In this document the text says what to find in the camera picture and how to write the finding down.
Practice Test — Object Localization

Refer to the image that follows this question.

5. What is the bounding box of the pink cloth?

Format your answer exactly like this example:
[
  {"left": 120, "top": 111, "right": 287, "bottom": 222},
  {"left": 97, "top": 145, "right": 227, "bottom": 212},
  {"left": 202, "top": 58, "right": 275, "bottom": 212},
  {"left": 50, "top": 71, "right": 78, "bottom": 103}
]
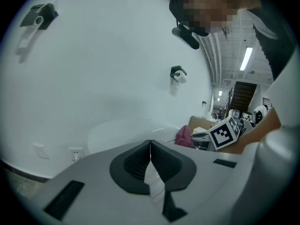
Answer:
[{"left": 174, "top": 125, "right": 194, "bottom": 148}]

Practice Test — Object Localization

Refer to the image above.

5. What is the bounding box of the dark staircase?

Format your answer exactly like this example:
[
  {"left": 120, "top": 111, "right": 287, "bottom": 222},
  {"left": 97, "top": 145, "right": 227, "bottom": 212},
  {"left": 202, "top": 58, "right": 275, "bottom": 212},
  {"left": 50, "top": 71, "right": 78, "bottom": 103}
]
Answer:
[{"left": 228, "top": 81, "right": 258, "bottom": 113}]

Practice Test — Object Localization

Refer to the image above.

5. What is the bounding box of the white toilet with tank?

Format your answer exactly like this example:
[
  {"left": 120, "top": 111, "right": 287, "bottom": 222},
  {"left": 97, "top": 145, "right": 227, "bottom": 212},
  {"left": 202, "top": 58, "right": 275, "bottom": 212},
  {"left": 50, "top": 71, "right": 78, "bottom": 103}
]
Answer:
[{"left": 88, "top": 120, "right": 188, "bottom": 210}]

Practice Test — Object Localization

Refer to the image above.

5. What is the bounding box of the nearly empty paper roll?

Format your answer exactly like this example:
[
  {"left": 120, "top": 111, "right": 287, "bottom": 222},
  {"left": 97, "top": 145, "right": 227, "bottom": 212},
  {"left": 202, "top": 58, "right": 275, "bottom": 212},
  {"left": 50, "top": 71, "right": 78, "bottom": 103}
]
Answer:
[{"left": 18, "top": 16, "right": 45, "bottom": 49}]

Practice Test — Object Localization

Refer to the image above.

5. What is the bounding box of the black head-worn camera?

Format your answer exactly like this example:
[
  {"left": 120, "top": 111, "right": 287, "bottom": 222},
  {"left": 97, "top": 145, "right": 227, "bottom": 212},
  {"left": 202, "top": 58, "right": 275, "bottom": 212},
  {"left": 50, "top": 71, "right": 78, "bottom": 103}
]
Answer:
[{"left": 172, "top": 23, "right": 201, "bottom": 50}]

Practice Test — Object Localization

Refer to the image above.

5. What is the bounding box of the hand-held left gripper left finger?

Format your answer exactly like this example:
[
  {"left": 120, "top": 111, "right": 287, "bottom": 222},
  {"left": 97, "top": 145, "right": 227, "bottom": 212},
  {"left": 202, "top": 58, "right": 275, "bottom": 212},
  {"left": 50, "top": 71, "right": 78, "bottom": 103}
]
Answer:
[{"left": 30, "top": 139, "right": 165, "bottom": 225}]

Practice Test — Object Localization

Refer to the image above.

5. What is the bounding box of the person's black and white shirt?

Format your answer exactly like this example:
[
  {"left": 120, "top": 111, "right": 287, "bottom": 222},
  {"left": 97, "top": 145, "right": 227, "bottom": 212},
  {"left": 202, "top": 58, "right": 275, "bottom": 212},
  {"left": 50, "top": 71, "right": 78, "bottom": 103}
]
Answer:
[{"left": 243, "top": 8, "right": 300, "bottom": 127}]

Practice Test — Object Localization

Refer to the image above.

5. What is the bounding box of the white wall switch plate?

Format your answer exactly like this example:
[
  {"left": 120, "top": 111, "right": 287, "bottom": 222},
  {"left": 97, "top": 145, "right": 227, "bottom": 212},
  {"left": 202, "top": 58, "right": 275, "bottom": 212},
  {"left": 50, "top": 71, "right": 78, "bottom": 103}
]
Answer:
[{"left": 32, "top": 143, "right": 50, "bottom": 160}]

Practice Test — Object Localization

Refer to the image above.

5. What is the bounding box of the person's right forearm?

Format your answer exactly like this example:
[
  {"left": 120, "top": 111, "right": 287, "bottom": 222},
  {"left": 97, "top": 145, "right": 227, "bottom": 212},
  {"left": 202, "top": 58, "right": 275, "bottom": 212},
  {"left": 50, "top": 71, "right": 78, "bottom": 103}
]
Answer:
[{"left": 217, "top": 108, "right": 282, "bottom": 155}]

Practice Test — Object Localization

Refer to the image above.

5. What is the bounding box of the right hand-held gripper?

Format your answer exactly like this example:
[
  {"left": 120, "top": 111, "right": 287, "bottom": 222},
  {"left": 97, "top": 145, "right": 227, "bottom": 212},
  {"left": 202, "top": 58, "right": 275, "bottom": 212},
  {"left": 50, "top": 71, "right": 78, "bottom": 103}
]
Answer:
[{"left": 191, "top": 115, "right": 240, "bottom": 152}]

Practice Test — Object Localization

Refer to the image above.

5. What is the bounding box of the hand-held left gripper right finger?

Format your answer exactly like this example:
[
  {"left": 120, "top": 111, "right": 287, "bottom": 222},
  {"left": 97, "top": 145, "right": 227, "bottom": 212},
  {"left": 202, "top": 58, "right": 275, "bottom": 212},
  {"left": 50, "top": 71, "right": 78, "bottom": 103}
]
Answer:
[{"left": 150, "top": 139, "right": 245, "bottom": 225}]

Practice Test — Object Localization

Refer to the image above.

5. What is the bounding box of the ceiling light tube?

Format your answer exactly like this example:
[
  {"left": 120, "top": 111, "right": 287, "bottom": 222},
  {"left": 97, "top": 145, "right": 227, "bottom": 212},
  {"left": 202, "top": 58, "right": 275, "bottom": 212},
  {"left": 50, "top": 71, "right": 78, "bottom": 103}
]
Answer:
[{"left": 239, "top": 46, "right": 254, "bottom": 71}]

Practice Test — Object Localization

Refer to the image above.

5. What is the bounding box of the person's head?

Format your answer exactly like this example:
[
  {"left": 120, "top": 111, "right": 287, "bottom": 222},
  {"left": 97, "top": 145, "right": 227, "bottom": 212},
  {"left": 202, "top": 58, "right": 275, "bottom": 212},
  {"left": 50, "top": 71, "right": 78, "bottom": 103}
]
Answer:
[{"left": 169, "top": 0, "right": 262, "bottom": 36}]

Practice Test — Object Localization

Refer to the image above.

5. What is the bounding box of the white square-backed toilet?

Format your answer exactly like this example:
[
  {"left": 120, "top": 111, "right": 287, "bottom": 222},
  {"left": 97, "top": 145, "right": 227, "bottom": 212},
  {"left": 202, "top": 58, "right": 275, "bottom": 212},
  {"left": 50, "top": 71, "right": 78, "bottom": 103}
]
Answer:
[{"left": 192, "top": 126, "right": 212, "bottom": 136}]

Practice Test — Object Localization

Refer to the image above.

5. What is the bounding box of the full toilet paper roll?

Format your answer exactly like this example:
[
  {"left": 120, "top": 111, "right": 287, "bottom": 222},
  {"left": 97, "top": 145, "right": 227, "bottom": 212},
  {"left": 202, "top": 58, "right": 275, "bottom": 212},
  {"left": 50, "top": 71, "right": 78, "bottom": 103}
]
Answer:
[{"left": 175, "top": 71, "right": 188, "bottom": 84}]

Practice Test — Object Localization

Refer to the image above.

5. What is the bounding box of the tall cardboard box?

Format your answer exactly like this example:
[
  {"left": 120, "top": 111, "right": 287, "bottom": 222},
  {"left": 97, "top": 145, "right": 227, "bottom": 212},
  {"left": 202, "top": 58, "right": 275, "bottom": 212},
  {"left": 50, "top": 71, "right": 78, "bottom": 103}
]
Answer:
[{"left": 188, "top": 115, "right": 221, "bottom": 136}]

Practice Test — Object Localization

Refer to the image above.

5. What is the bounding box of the black toilet paper holder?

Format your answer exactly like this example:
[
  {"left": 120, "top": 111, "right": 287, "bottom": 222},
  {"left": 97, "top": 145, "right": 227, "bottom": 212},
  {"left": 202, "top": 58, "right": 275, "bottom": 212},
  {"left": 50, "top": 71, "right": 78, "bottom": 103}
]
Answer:
[{"left": 170, "top": 65, "right": 188, "bottom": 82}]

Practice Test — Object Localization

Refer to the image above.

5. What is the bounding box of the black paper holder with flap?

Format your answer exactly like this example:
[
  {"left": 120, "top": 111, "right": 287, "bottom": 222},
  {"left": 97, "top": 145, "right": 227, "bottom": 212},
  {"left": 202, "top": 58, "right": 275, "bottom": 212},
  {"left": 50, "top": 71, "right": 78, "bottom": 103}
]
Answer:
[{"left": 20, "top": 3, "right": 60, "bottom": 31}]

